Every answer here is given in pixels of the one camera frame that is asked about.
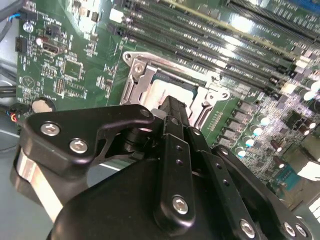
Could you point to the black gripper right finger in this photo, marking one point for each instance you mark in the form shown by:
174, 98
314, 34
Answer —
225, 180

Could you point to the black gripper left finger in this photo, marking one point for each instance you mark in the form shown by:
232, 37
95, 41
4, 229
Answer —
75, 130

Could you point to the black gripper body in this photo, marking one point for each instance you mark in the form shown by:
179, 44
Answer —
112, 212

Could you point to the metal socket cover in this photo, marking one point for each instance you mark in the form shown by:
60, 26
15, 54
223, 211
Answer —
145, 85

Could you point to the silver green CPU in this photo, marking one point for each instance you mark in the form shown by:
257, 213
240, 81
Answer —
155, 92

